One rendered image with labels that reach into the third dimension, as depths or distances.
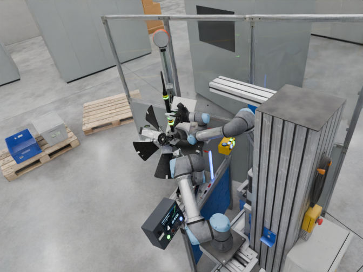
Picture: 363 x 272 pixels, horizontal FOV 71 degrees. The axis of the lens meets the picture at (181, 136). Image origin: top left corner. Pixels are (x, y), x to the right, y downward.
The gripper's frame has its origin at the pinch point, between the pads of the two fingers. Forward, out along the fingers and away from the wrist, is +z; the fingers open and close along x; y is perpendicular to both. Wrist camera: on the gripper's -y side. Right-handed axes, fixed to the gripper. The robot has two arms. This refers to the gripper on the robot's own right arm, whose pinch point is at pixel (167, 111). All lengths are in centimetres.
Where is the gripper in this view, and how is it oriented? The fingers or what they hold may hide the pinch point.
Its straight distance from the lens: 209.9
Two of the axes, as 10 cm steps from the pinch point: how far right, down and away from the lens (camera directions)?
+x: 3.8, -6.2, 6.9
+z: -9.2, -1.4, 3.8
